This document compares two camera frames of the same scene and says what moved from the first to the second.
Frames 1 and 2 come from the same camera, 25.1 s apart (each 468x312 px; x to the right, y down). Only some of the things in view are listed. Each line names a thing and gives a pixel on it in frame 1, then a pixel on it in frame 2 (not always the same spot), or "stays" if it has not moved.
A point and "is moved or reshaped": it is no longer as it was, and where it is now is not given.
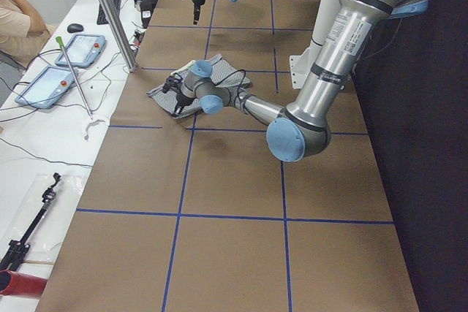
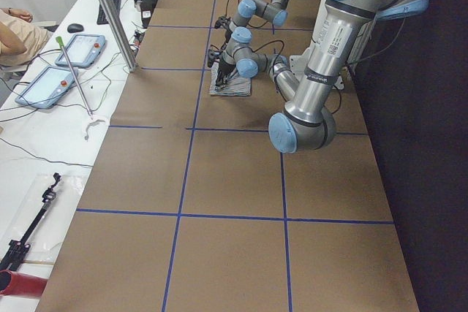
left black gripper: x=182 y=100 -> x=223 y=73
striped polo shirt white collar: x=224 y=74 is moved or reshaped
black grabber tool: x=19 y=248 stays
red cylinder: x=14 y=283 stays
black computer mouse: x=74 y=28 stays
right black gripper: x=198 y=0 -> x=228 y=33
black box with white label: x=148 y=2 stays
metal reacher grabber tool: x=58 y=40 stays
